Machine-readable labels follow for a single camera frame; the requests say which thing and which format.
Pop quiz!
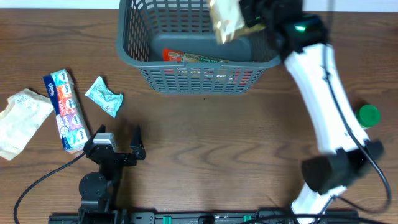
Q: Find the green crumpled snack packet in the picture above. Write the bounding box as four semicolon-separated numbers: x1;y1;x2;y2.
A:
85;76;123;118

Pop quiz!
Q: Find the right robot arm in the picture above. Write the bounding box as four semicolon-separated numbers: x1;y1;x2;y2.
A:
239;0;392;223

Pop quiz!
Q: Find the colourful tissue multipack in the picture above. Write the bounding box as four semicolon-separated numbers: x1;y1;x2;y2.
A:
43;69;91;154

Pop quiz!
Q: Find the gold foil food bag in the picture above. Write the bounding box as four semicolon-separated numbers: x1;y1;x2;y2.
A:
207;0;266;44

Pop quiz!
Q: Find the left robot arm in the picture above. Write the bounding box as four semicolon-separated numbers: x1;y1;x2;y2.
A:
78;125;146;223

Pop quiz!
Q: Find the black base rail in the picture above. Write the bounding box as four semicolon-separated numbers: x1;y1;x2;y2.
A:
48;210;358;224

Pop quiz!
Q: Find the grey plastic lattice basket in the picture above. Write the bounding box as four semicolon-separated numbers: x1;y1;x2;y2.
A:
116;0;281;95

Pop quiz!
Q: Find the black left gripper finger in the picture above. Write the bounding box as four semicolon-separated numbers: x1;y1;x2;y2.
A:
130;125;144;150
88;124;106;144

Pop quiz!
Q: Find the green lid jar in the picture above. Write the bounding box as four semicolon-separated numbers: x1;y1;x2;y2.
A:
355;105;381;129

